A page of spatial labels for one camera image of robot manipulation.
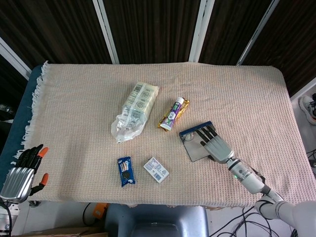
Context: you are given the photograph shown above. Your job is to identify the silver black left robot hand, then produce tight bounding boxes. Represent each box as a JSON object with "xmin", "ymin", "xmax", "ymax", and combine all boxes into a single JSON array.
[{"xmin": 0, "ymin": 144, "xmax": 49, "ymax": 204}]

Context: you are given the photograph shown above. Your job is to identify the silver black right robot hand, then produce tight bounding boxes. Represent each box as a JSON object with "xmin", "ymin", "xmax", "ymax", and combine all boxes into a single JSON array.
[{"xmin": 196, "ymin": 125, "xmax": 235, "ymax": 164}]

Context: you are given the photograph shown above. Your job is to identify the metal frame eyeglasses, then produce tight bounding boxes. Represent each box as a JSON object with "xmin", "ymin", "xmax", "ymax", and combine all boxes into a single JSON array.
[{"xmin": 182, "ymin": 132, "xmax": 198, "ymax": 143}]

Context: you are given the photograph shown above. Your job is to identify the grey and blue box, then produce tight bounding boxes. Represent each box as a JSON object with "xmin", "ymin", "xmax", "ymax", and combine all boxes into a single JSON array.
[{"xmin": 179, "ymin": 120, "xmax": 219, "ymax": 162}]

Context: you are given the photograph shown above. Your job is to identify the white blue carton box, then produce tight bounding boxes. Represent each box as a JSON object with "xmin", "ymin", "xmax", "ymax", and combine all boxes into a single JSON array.
[{"xmin": 143, "ymin": 157, "xmax": 170, "ymax": 184}]

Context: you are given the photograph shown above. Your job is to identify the yellow biscuit packet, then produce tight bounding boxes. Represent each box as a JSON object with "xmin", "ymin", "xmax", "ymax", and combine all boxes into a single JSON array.
[{"xmin": 157, "ymin": 98, "xmax": 191, "ymax": 133}]

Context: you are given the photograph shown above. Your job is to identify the purple white toothpaste tube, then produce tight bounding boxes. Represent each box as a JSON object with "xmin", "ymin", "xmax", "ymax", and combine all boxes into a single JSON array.
[{"xmin": 160, "ymin": 97, "xmax": 185, "ymax": 131}]

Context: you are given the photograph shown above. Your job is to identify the blue padded table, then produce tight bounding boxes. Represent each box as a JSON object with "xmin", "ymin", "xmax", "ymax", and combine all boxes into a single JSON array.
[{"xmin": 0, "ymin": 64, "xmax": 44, "ymax": 183}]

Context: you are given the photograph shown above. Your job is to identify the orange plastic object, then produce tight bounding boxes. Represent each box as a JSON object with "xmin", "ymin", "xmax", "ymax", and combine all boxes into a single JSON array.
[{"xmin": 93, "ymin": 202, "xmax": 109, "ymax": 220}]

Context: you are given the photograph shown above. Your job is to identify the beige waffle tablecloth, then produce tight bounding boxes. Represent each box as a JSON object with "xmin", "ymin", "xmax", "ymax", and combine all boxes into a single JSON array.
[{"xmin": 13, "ymin": 61, "xmax": 309, "ymax": 210}]

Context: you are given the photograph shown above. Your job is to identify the clear bag of cream packs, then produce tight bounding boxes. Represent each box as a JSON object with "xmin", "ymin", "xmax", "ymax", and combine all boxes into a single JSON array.
[{"xmin": 111, "ymin": 82, "xmax": 160, "ymax": 144}]

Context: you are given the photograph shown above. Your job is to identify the grey blue robot torso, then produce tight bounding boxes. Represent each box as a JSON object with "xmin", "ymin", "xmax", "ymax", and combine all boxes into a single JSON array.
[{"xmin": 105, "ymin": 203, "xmax": 209, "ymax": 237}]

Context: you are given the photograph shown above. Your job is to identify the blue Oreo cookie pack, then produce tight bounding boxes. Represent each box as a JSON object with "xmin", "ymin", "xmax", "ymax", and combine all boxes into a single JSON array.
[{"xmin": 117, "ymin": 156, "xmax": 136, "ymax": 188}]

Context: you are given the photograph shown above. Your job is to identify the white sneaker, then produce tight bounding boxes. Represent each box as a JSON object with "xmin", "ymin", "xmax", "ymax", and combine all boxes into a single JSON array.
[{"xmin": 299, "ymin": 93, "xmax": 316, "ymax": 125}]

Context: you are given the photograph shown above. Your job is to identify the dark brown curtain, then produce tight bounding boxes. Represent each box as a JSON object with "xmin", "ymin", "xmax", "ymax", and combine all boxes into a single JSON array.
[{"xmin": 0, "ymin": 0, "xmax": 316, "ymax": 99}]

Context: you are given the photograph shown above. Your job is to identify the black looped cable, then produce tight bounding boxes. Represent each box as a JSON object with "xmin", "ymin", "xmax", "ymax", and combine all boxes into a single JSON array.
[{"xmin": 82, "ymin": 202, "xmax": 96, "ymax": 227}]

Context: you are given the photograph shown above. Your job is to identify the black floor cable tangle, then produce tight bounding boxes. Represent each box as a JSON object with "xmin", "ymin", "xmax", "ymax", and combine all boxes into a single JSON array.
[{"xmin": 208, "ymin": 206, "xmax": 298, "ymax": 237}]

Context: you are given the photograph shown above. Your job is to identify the white frame post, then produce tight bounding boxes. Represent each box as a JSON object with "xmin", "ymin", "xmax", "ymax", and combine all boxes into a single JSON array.
[
  {"xmin": 236, "ymin": 0, "xmax": 281, "ymax": 66},
  {"xmin": 0, "ymin": 37, "xmax": 32, "ymax": 80},
  {"xmin": 189, "ymin": 0, "xmax": 215, "ymax": 63},
  {"xmin": 92, "ymin": 0, "xmax": 120, "ymax": 64},
  {"xmin": 290, "ymin": 78, "xmax": 316, "ymax": 102}
]

